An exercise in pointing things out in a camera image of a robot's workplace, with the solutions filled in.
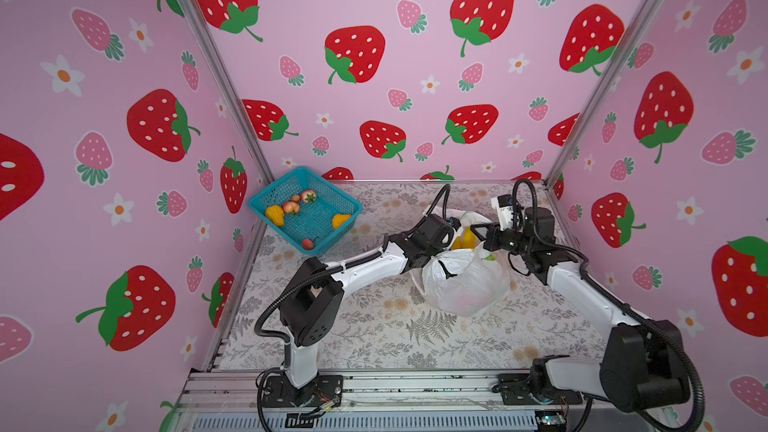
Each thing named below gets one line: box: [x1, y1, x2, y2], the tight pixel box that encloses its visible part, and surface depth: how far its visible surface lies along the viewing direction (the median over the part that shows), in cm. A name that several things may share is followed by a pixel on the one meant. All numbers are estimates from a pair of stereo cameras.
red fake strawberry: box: [300, 190, 317, 203], surface depth 113 cm
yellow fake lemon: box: [265, 205, 285, 227], surface depth 106 cm
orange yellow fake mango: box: [332, 214, 352, 230], surface depth 103 cm
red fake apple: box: [282, 201, 300, 214], surface depth 109 cm
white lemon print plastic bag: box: [411, 205, 511, 316], surface depth 79 cm
